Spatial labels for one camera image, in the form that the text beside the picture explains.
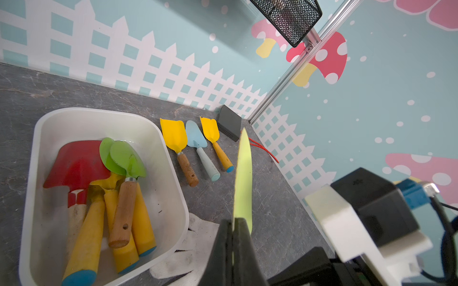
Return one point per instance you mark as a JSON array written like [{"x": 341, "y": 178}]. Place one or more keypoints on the green trowel wooden handle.
[{"x": 120, "y": 158}]

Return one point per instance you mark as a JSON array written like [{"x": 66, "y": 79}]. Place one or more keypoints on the black wire mesh basket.
[{"x": 286, "y": 22}]

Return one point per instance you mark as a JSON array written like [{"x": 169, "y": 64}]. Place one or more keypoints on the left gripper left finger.
[{"x": 219, "y": 269}]

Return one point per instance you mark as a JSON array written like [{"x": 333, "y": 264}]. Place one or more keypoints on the yellow shovel wooden handle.
[{"x": 175, "y": 137}]

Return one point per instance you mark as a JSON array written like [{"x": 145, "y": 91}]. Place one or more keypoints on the light blue trowel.
[{"x": 196, "y": 139}]

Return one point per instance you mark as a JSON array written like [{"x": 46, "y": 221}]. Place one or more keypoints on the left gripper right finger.
[{"x": 246, "y": 270}]

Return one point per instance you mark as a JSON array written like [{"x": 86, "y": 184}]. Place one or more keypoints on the red shovel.
[{"x": 77, "y": 165}]

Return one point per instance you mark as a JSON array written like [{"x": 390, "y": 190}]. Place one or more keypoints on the light green trowel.
[{"x": 243, "y": 182}]

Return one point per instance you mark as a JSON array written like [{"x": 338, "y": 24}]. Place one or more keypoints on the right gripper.
[{"x": 315, "y": 268}]

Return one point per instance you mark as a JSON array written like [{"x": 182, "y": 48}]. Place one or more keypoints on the white work glove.
[{"x": 191, "y": 258}]

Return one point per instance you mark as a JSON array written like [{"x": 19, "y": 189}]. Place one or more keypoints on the black box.
[{"x": 229, "y": 123}]

